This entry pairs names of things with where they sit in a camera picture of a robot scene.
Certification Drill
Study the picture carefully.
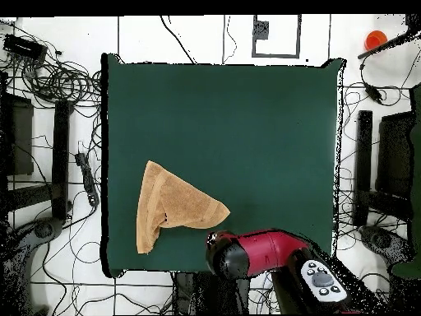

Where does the tan terry towel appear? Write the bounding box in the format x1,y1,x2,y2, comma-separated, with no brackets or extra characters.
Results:
136,160,231,255

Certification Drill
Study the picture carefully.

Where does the dark flat panel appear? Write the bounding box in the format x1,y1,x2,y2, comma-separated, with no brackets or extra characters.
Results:
376,111,415,198
0,93,35,177

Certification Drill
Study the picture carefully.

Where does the dark green table cloth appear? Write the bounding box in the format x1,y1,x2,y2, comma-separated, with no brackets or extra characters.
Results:
100,52,346,278

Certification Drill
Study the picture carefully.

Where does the black power strip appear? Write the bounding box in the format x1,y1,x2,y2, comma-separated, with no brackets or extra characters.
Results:
74,152,100,207

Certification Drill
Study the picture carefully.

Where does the black stand bar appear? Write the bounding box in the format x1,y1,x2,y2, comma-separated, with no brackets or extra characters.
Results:
353,109,373,226
51,100,74,221

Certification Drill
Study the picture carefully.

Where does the black power adapter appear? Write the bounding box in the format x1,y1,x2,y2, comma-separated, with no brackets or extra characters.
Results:
363,81,384,105

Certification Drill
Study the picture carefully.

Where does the hanging green cloth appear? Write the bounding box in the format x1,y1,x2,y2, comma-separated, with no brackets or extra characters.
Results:
391,86,421,281

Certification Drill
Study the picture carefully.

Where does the orange cup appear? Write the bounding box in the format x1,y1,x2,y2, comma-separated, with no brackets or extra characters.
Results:
363,30,388,52

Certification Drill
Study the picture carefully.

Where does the black rod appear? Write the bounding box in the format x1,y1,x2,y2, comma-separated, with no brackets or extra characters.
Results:
357,29,421,60

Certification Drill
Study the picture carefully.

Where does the black electronics box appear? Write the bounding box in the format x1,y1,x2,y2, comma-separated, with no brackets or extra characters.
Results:
2,34,49,62

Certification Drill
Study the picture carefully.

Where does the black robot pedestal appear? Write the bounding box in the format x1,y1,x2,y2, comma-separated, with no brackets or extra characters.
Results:
172,272,251,315

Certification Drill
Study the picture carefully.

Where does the grey square floor frame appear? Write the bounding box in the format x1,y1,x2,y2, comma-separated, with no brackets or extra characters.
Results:
252,14,302,59

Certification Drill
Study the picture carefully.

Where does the tangled black cable bundle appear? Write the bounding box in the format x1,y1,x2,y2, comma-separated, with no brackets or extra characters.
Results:
19,58,103,109

